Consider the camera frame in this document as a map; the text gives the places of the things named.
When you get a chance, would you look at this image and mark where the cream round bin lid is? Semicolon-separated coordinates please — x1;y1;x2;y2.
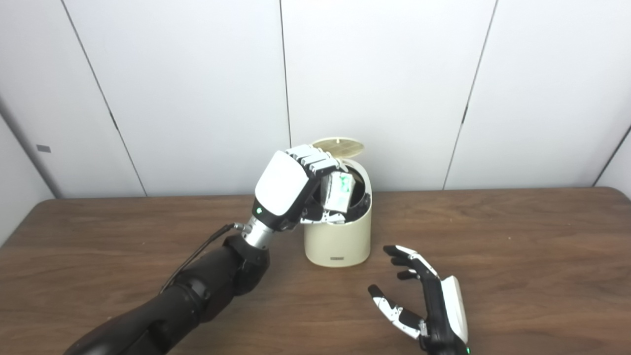
311;137;365;159

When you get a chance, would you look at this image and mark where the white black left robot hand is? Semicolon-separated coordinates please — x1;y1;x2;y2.
251;144;353;232

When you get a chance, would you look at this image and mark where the cream-colored cylindrical bin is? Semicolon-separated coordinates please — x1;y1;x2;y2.
304;137;372;268

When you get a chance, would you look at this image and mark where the green white milk carton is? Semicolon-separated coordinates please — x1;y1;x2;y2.
323;170;356;213

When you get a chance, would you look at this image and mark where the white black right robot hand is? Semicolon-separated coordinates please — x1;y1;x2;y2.
368;245;469;355

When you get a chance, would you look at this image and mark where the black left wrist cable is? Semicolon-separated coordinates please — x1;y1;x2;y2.
159;223;247;294

